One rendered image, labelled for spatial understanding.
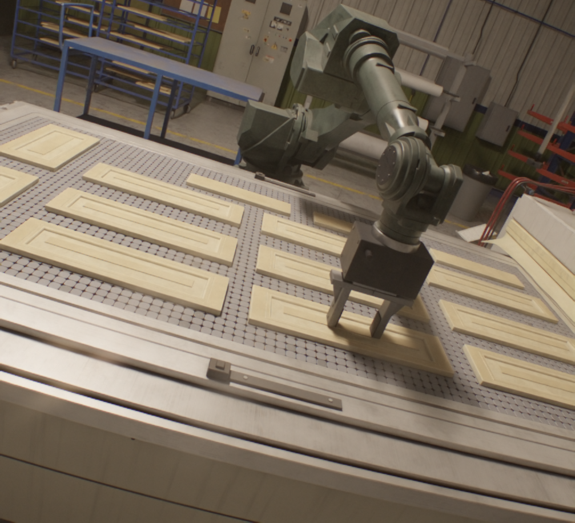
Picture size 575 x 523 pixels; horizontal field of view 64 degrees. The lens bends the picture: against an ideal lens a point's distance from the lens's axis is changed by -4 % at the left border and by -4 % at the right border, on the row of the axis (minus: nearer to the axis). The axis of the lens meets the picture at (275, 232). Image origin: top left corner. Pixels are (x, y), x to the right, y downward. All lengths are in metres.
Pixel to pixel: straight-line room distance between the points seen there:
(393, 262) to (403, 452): 0.49
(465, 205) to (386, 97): 5.55
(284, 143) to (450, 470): 2.13
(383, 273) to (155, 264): 0.69
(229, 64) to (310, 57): 6.54
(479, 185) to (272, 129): 4.51
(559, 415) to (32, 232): 1.72
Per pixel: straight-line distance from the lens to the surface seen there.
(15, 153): 2.13
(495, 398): 1.63
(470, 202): 7.08
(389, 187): 1.25
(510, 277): 2.67
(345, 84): 2.13
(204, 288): 1.46
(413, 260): 1.36
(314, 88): 2.12
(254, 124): 2.93
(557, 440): 1.65
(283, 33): 8.59
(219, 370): 1.17
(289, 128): 2.93
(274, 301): 1.51
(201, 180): 2.26
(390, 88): 1.67
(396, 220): 1.31
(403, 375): 1.48
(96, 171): 2.08
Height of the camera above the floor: 1.66
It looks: 23 degrees down
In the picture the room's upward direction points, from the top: 19 degrees clockwise
